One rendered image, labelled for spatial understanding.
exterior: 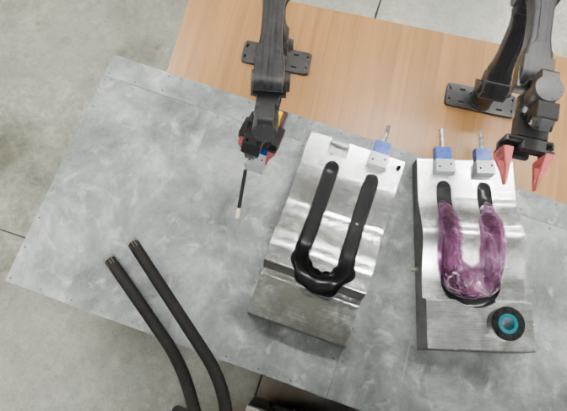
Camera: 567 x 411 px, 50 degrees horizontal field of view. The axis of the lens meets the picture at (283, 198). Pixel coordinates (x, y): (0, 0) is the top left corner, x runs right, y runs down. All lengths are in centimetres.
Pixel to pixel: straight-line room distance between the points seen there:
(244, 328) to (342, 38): 89
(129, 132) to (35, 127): 106
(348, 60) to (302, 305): 74
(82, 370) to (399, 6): 204
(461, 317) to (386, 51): 80
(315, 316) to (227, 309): 23
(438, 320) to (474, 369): 19
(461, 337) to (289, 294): 42
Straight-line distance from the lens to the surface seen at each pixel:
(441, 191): 167
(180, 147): 172
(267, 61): 134
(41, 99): 281
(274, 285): 154
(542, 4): 152
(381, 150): 161
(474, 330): 156
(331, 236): 152
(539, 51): 145
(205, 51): 184
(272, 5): 138
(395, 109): 178
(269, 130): 133
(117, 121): 178
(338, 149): 164
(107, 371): 246
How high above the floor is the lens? 239
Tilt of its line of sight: 74 degrees down
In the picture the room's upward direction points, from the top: 4 degrees clockwise
